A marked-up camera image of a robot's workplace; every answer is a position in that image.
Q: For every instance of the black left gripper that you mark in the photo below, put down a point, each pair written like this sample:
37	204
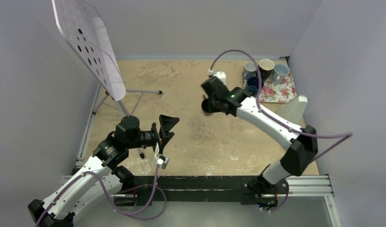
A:
167	123

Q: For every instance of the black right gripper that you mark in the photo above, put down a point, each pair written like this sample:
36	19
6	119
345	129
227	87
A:
216	109

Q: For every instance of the brown mug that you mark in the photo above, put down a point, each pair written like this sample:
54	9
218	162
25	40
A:
207	108

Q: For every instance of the dark blue mug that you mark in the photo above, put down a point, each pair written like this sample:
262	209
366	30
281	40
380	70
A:
253	85

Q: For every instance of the grey mug with lettering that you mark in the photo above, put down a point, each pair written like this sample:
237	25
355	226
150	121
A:
249	70

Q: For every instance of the black mug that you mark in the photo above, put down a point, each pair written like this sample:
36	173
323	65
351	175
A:
265	68

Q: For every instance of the light grey mug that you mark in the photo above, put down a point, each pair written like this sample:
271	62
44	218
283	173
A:
279	72

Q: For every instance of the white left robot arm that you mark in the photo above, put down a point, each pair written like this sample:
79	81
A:
56	210

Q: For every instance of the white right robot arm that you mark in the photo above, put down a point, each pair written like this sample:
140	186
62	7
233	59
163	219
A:
299	143

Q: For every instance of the floral tray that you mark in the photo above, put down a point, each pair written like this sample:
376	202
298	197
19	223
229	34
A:
277	93

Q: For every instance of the white box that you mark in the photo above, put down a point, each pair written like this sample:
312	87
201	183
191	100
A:
293	110

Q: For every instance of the perforated calibration board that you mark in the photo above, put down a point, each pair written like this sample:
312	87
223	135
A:
88	38

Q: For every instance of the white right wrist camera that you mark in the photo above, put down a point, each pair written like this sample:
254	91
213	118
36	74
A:
219	74

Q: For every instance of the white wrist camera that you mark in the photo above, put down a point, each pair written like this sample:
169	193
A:
159	159
219	74

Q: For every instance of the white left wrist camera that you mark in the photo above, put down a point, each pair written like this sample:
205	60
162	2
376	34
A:
159	159

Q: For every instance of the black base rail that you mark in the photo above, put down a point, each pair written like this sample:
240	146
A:
243	189

